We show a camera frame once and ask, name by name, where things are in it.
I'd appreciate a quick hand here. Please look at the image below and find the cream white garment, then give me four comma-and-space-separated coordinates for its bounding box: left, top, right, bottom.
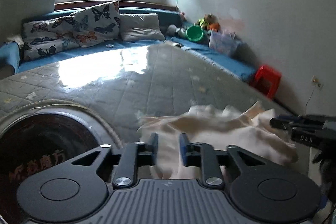
137, 102, 298, 179

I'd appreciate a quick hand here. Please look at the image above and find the red plastic stool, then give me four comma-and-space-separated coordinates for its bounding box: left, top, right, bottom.
250, 65, 282, 100

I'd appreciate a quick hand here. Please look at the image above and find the clear plastic storage box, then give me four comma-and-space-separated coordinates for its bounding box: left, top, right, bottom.
209, 31, 243, 57

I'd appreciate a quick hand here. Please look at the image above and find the round black storage opening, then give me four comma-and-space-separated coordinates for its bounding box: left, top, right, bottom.
1, 113, 98, 223

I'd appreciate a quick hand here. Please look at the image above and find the dark flat item on sofa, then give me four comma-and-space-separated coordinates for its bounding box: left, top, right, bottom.
165, 40, 184, 48

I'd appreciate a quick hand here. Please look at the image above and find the stuffed plush toy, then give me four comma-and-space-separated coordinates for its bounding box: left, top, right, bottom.
195, 14, 221, 32

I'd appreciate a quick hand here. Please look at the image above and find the green plastic bucket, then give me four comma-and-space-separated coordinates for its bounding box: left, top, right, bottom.
186, 25, 203, 43

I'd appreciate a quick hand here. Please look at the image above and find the grey stuffed toy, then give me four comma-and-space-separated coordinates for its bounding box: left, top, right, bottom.
166, 24, 186, 39

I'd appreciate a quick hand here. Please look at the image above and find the grey plain pillow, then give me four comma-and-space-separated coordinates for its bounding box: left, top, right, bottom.
120, 14, 165, 42

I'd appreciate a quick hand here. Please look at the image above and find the large butterfly print pillow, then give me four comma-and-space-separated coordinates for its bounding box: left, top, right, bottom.
72, 1, 120, 48

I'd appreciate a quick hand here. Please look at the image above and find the long butterfly print pillow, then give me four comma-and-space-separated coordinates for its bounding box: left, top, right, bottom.
22, 16, 79, 61

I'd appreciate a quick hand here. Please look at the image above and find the blue corner sofa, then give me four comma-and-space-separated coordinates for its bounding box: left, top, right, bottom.
1, 7, 256, 82

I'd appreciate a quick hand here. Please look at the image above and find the white fluffy item on armrest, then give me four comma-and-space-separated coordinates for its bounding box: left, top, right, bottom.
6, 34, 24, 47

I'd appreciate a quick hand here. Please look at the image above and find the wall power socket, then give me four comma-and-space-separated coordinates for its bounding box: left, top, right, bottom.
311, 76, 323, 89

